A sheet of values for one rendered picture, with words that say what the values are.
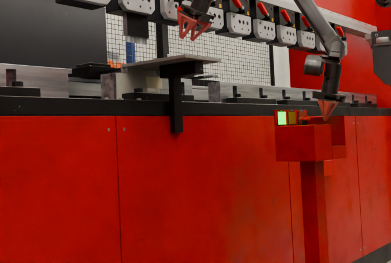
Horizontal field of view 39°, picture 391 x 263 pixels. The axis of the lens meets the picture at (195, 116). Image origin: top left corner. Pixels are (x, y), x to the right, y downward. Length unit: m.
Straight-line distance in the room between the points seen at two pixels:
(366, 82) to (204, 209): 2.09
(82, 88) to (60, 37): 0.38
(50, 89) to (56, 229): 0.39
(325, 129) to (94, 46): 1.06
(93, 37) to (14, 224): 1.23
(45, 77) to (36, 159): 0.28
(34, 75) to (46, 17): 0.76
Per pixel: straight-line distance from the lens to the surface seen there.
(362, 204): 3.06
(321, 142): 1.89
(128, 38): 1.85
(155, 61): 1.69
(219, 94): 2.16
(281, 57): 9.66
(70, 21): 2.36
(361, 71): 3.75
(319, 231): 1.98
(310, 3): 2.07
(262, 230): 2.17
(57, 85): 1.60
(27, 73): 1.54
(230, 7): 2.27
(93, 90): 2.02
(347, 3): 3.35
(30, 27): 2.24
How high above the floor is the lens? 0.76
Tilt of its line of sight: 2 degrees up
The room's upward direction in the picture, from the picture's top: 3 degrees counter-clockwise
